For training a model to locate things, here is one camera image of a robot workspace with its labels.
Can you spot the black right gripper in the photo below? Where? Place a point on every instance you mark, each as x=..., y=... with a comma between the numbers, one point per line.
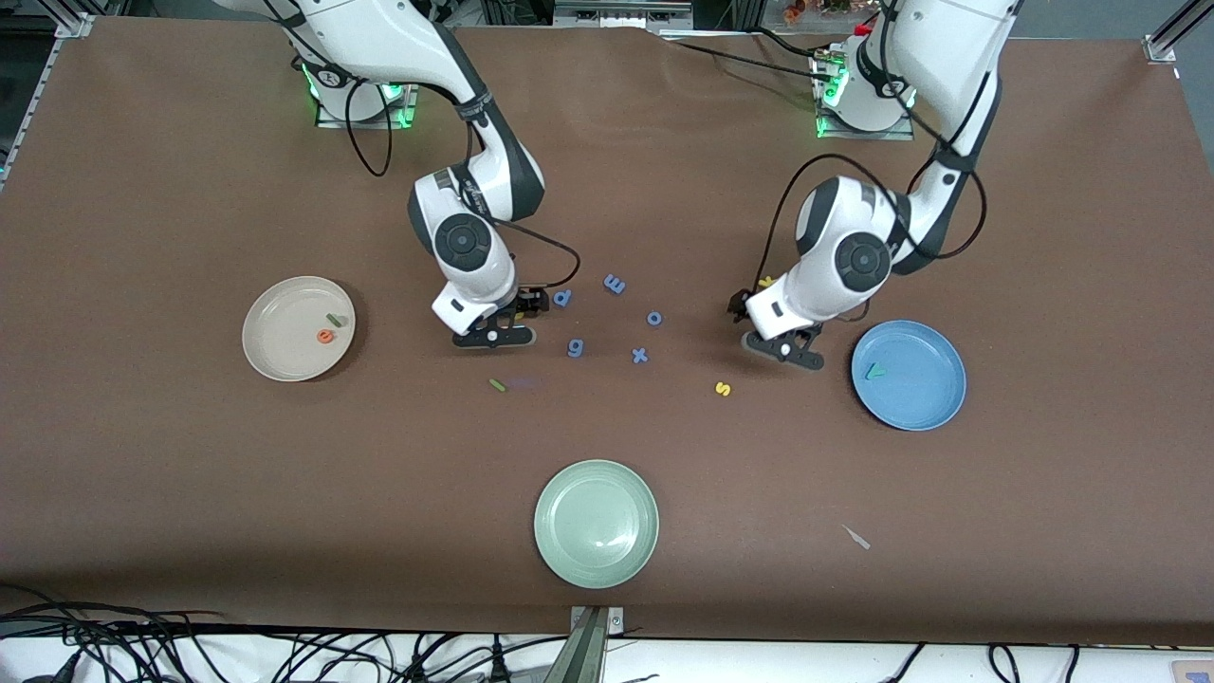
x=527, y=303

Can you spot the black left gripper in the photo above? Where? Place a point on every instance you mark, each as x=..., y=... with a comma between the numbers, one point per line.
x=737, y=305

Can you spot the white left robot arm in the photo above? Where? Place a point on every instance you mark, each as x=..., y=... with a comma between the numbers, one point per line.
x=948, y=47

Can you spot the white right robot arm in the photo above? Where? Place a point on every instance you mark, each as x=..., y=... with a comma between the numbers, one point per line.
x=379, y=38

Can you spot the blue foam letter d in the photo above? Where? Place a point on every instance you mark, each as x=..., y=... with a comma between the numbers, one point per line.
x=566, y=295

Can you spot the blue foam letter g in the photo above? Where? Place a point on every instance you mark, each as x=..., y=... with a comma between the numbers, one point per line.
x=576, y=353

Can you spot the blue foam letter m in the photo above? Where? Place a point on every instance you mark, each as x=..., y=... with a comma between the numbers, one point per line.
x=615, y=284

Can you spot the brown table cover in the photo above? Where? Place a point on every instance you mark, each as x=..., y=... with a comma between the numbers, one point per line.
x=607, y=190

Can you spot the blue plate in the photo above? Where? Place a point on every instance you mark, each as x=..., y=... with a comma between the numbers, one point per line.
x=910, y=398

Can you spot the pale green plate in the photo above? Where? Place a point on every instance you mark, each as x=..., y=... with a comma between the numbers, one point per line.
x=596, y=524

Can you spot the white tape scrap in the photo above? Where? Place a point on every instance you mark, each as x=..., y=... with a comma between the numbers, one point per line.
x=858, y=539

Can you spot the beige brown plate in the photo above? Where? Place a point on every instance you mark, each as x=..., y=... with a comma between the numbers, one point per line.
x=285, y=351

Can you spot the grey power strip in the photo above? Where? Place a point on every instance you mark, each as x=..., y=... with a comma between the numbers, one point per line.
x=616, y=14

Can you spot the small orange object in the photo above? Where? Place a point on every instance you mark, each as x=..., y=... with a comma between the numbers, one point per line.
x=795, y=11

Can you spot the tan box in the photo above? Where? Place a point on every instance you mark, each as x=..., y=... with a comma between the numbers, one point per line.
x=1190, y=672

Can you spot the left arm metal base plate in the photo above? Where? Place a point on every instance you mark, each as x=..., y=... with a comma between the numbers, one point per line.
x=858, y=135

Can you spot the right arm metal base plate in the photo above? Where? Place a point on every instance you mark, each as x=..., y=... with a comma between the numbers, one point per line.
x=365, y=121

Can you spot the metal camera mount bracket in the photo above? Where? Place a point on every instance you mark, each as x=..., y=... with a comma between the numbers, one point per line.
x=583, y=655

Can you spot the aluminium frame profile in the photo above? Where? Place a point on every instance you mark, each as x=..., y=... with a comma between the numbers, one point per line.
x=1171, y=38
x=57, y=76

